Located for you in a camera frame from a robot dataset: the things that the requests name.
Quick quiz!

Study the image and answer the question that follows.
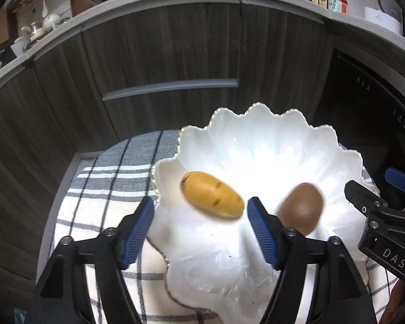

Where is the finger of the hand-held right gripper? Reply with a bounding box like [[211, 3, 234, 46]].
[[384, 167, 405, 197], [344, 180, 389, 222]]

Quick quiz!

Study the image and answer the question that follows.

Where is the grey cabinet handle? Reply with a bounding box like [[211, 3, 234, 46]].
[[102, 79, 239, 101]]

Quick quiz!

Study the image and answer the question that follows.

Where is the white teapot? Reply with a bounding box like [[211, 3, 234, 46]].
[[41, 13, 62, 32]]

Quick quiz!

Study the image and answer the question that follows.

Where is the white scalloped bowl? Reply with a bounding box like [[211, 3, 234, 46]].
[[151, 103, 380, 324]]

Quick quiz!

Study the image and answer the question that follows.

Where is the white checked cloth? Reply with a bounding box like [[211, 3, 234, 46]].
[[49, 129, 402, 324]]

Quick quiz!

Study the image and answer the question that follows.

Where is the brown kiwi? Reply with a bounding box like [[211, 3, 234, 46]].
[[276, 182, 324, 237]]

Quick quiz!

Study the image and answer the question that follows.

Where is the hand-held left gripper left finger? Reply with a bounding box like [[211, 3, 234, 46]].
[[23, 196, 156, 324]]

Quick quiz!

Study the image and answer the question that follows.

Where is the dark wood kitchen cabinet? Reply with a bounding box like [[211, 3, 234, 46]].
[[0, 2, 335, 298]]

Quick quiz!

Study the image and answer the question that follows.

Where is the black built-in dishwasher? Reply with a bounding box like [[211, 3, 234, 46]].
[[312, 49, 405, 210]]

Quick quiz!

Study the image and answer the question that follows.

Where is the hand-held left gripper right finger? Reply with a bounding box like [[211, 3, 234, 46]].
[[246, 196, 379, 324]]

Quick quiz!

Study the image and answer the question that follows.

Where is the yellow potato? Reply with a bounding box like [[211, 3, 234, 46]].
[[180, 171, 245, 219]]

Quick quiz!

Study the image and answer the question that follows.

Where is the black knife block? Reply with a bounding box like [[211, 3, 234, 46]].
[[0, 43, 18, 65]]

